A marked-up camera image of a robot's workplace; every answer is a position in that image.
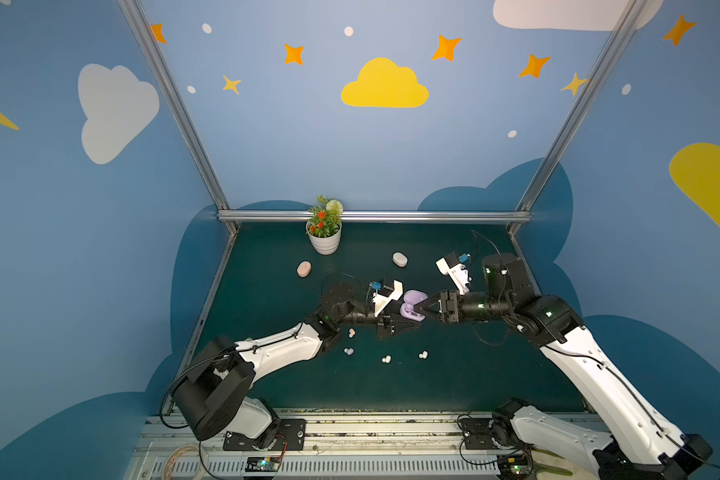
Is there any aluminium back frame bar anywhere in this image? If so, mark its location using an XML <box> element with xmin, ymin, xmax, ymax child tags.
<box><xmin>217</xmin><ymin>209</ymin><xmax>532</xmax><ymax>224</ymax></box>

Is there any pink earbud charging case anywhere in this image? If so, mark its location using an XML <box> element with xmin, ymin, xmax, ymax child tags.
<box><xmin>297</xmin><ymin>261</ymin><xmax>312</xmax><ymax>278</ymax></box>

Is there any green circuit board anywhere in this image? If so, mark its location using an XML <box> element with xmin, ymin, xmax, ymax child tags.
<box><xmin>496</xmin><ymin>455</ymin><xmax>533</xmax><ymax>480</ymax></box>
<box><xmin>245</xmin><ymin>457</ymin><xmax>281</xmax><ymax>474</ymax></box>

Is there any green white gardening glove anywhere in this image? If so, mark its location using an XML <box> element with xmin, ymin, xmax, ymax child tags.
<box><xmin>533</xmin><ymin>461</ymin><xmax>597</xmax><ymax>480</ymax></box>

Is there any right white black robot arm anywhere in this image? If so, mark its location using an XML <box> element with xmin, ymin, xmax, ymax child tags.
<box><xmin>414</xmin><ymin>253</ymin><xmax>713</xmax><ymax>479</ymax></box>

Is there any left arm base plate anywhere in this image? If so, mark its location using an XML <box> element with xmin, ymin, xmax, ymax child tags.
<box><xmin>222</xmin><ymin>418</ymin><xmax>307</xmax><ymax>451</ymax></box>

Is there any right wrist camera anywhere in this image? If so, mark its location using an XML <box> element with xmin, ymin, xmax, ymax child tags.
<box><xmin>436</xmin><ymin>252</ymin><xmax>471</xmax><ymax>295</ymax></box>

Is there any aluminium front rail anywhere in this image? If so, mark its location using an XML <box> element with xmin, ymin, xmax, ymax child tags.
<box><xmin>124</xmin><ymin>409</ymin><xmax>498</xmax><ymax>479</ymax></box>

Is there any left green circuit board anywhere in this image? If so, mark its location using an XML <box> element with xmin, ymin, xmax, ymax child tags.
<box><xmin>245</xmin><ymin>457</ymin><xmax>281</xmax><ymax>474</ymax></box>

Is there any purple earbud charging case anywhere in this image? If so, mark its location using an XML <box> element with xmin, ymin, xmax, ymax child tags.
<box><xmin>400</xmin><ymin>290</ymin><xmax>428</xmax><ymax>322</ymax></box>

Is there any right green circuit board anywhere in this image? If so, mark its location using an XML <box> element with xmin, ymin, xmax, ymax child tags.
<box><xmin>496</xmin><ymin>455</ymin><xmax>533</xmax><ymax>480</ymax></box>

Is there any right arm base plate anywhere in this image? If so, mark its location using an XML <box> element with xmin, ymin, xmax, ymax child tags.
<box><xmin>456</xmin><ymin>416</ymin><xmax>517</xmax><ymax>450</ymax></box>

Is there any white earbud charging case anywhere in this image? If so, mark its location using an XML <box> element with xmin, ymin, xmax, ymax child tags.
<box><xmin>392</xmin><ymin>252</ymin><xmax>408</xmax><ymax>268</ymax></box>

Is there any potted plant white pot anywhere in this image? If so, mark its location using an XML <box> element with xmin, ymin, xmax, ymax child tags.
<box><xmin>306</xmin><ymin>195</ymin><xmax>344</xmax><ymax>256</ymax></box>

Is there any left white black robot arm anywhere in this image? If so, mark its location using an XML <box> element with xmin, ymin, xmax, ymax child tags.
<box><xmin>164</xmin><ymin>281</ymin><xmax>426</xmax><ymax>450</ymax></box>

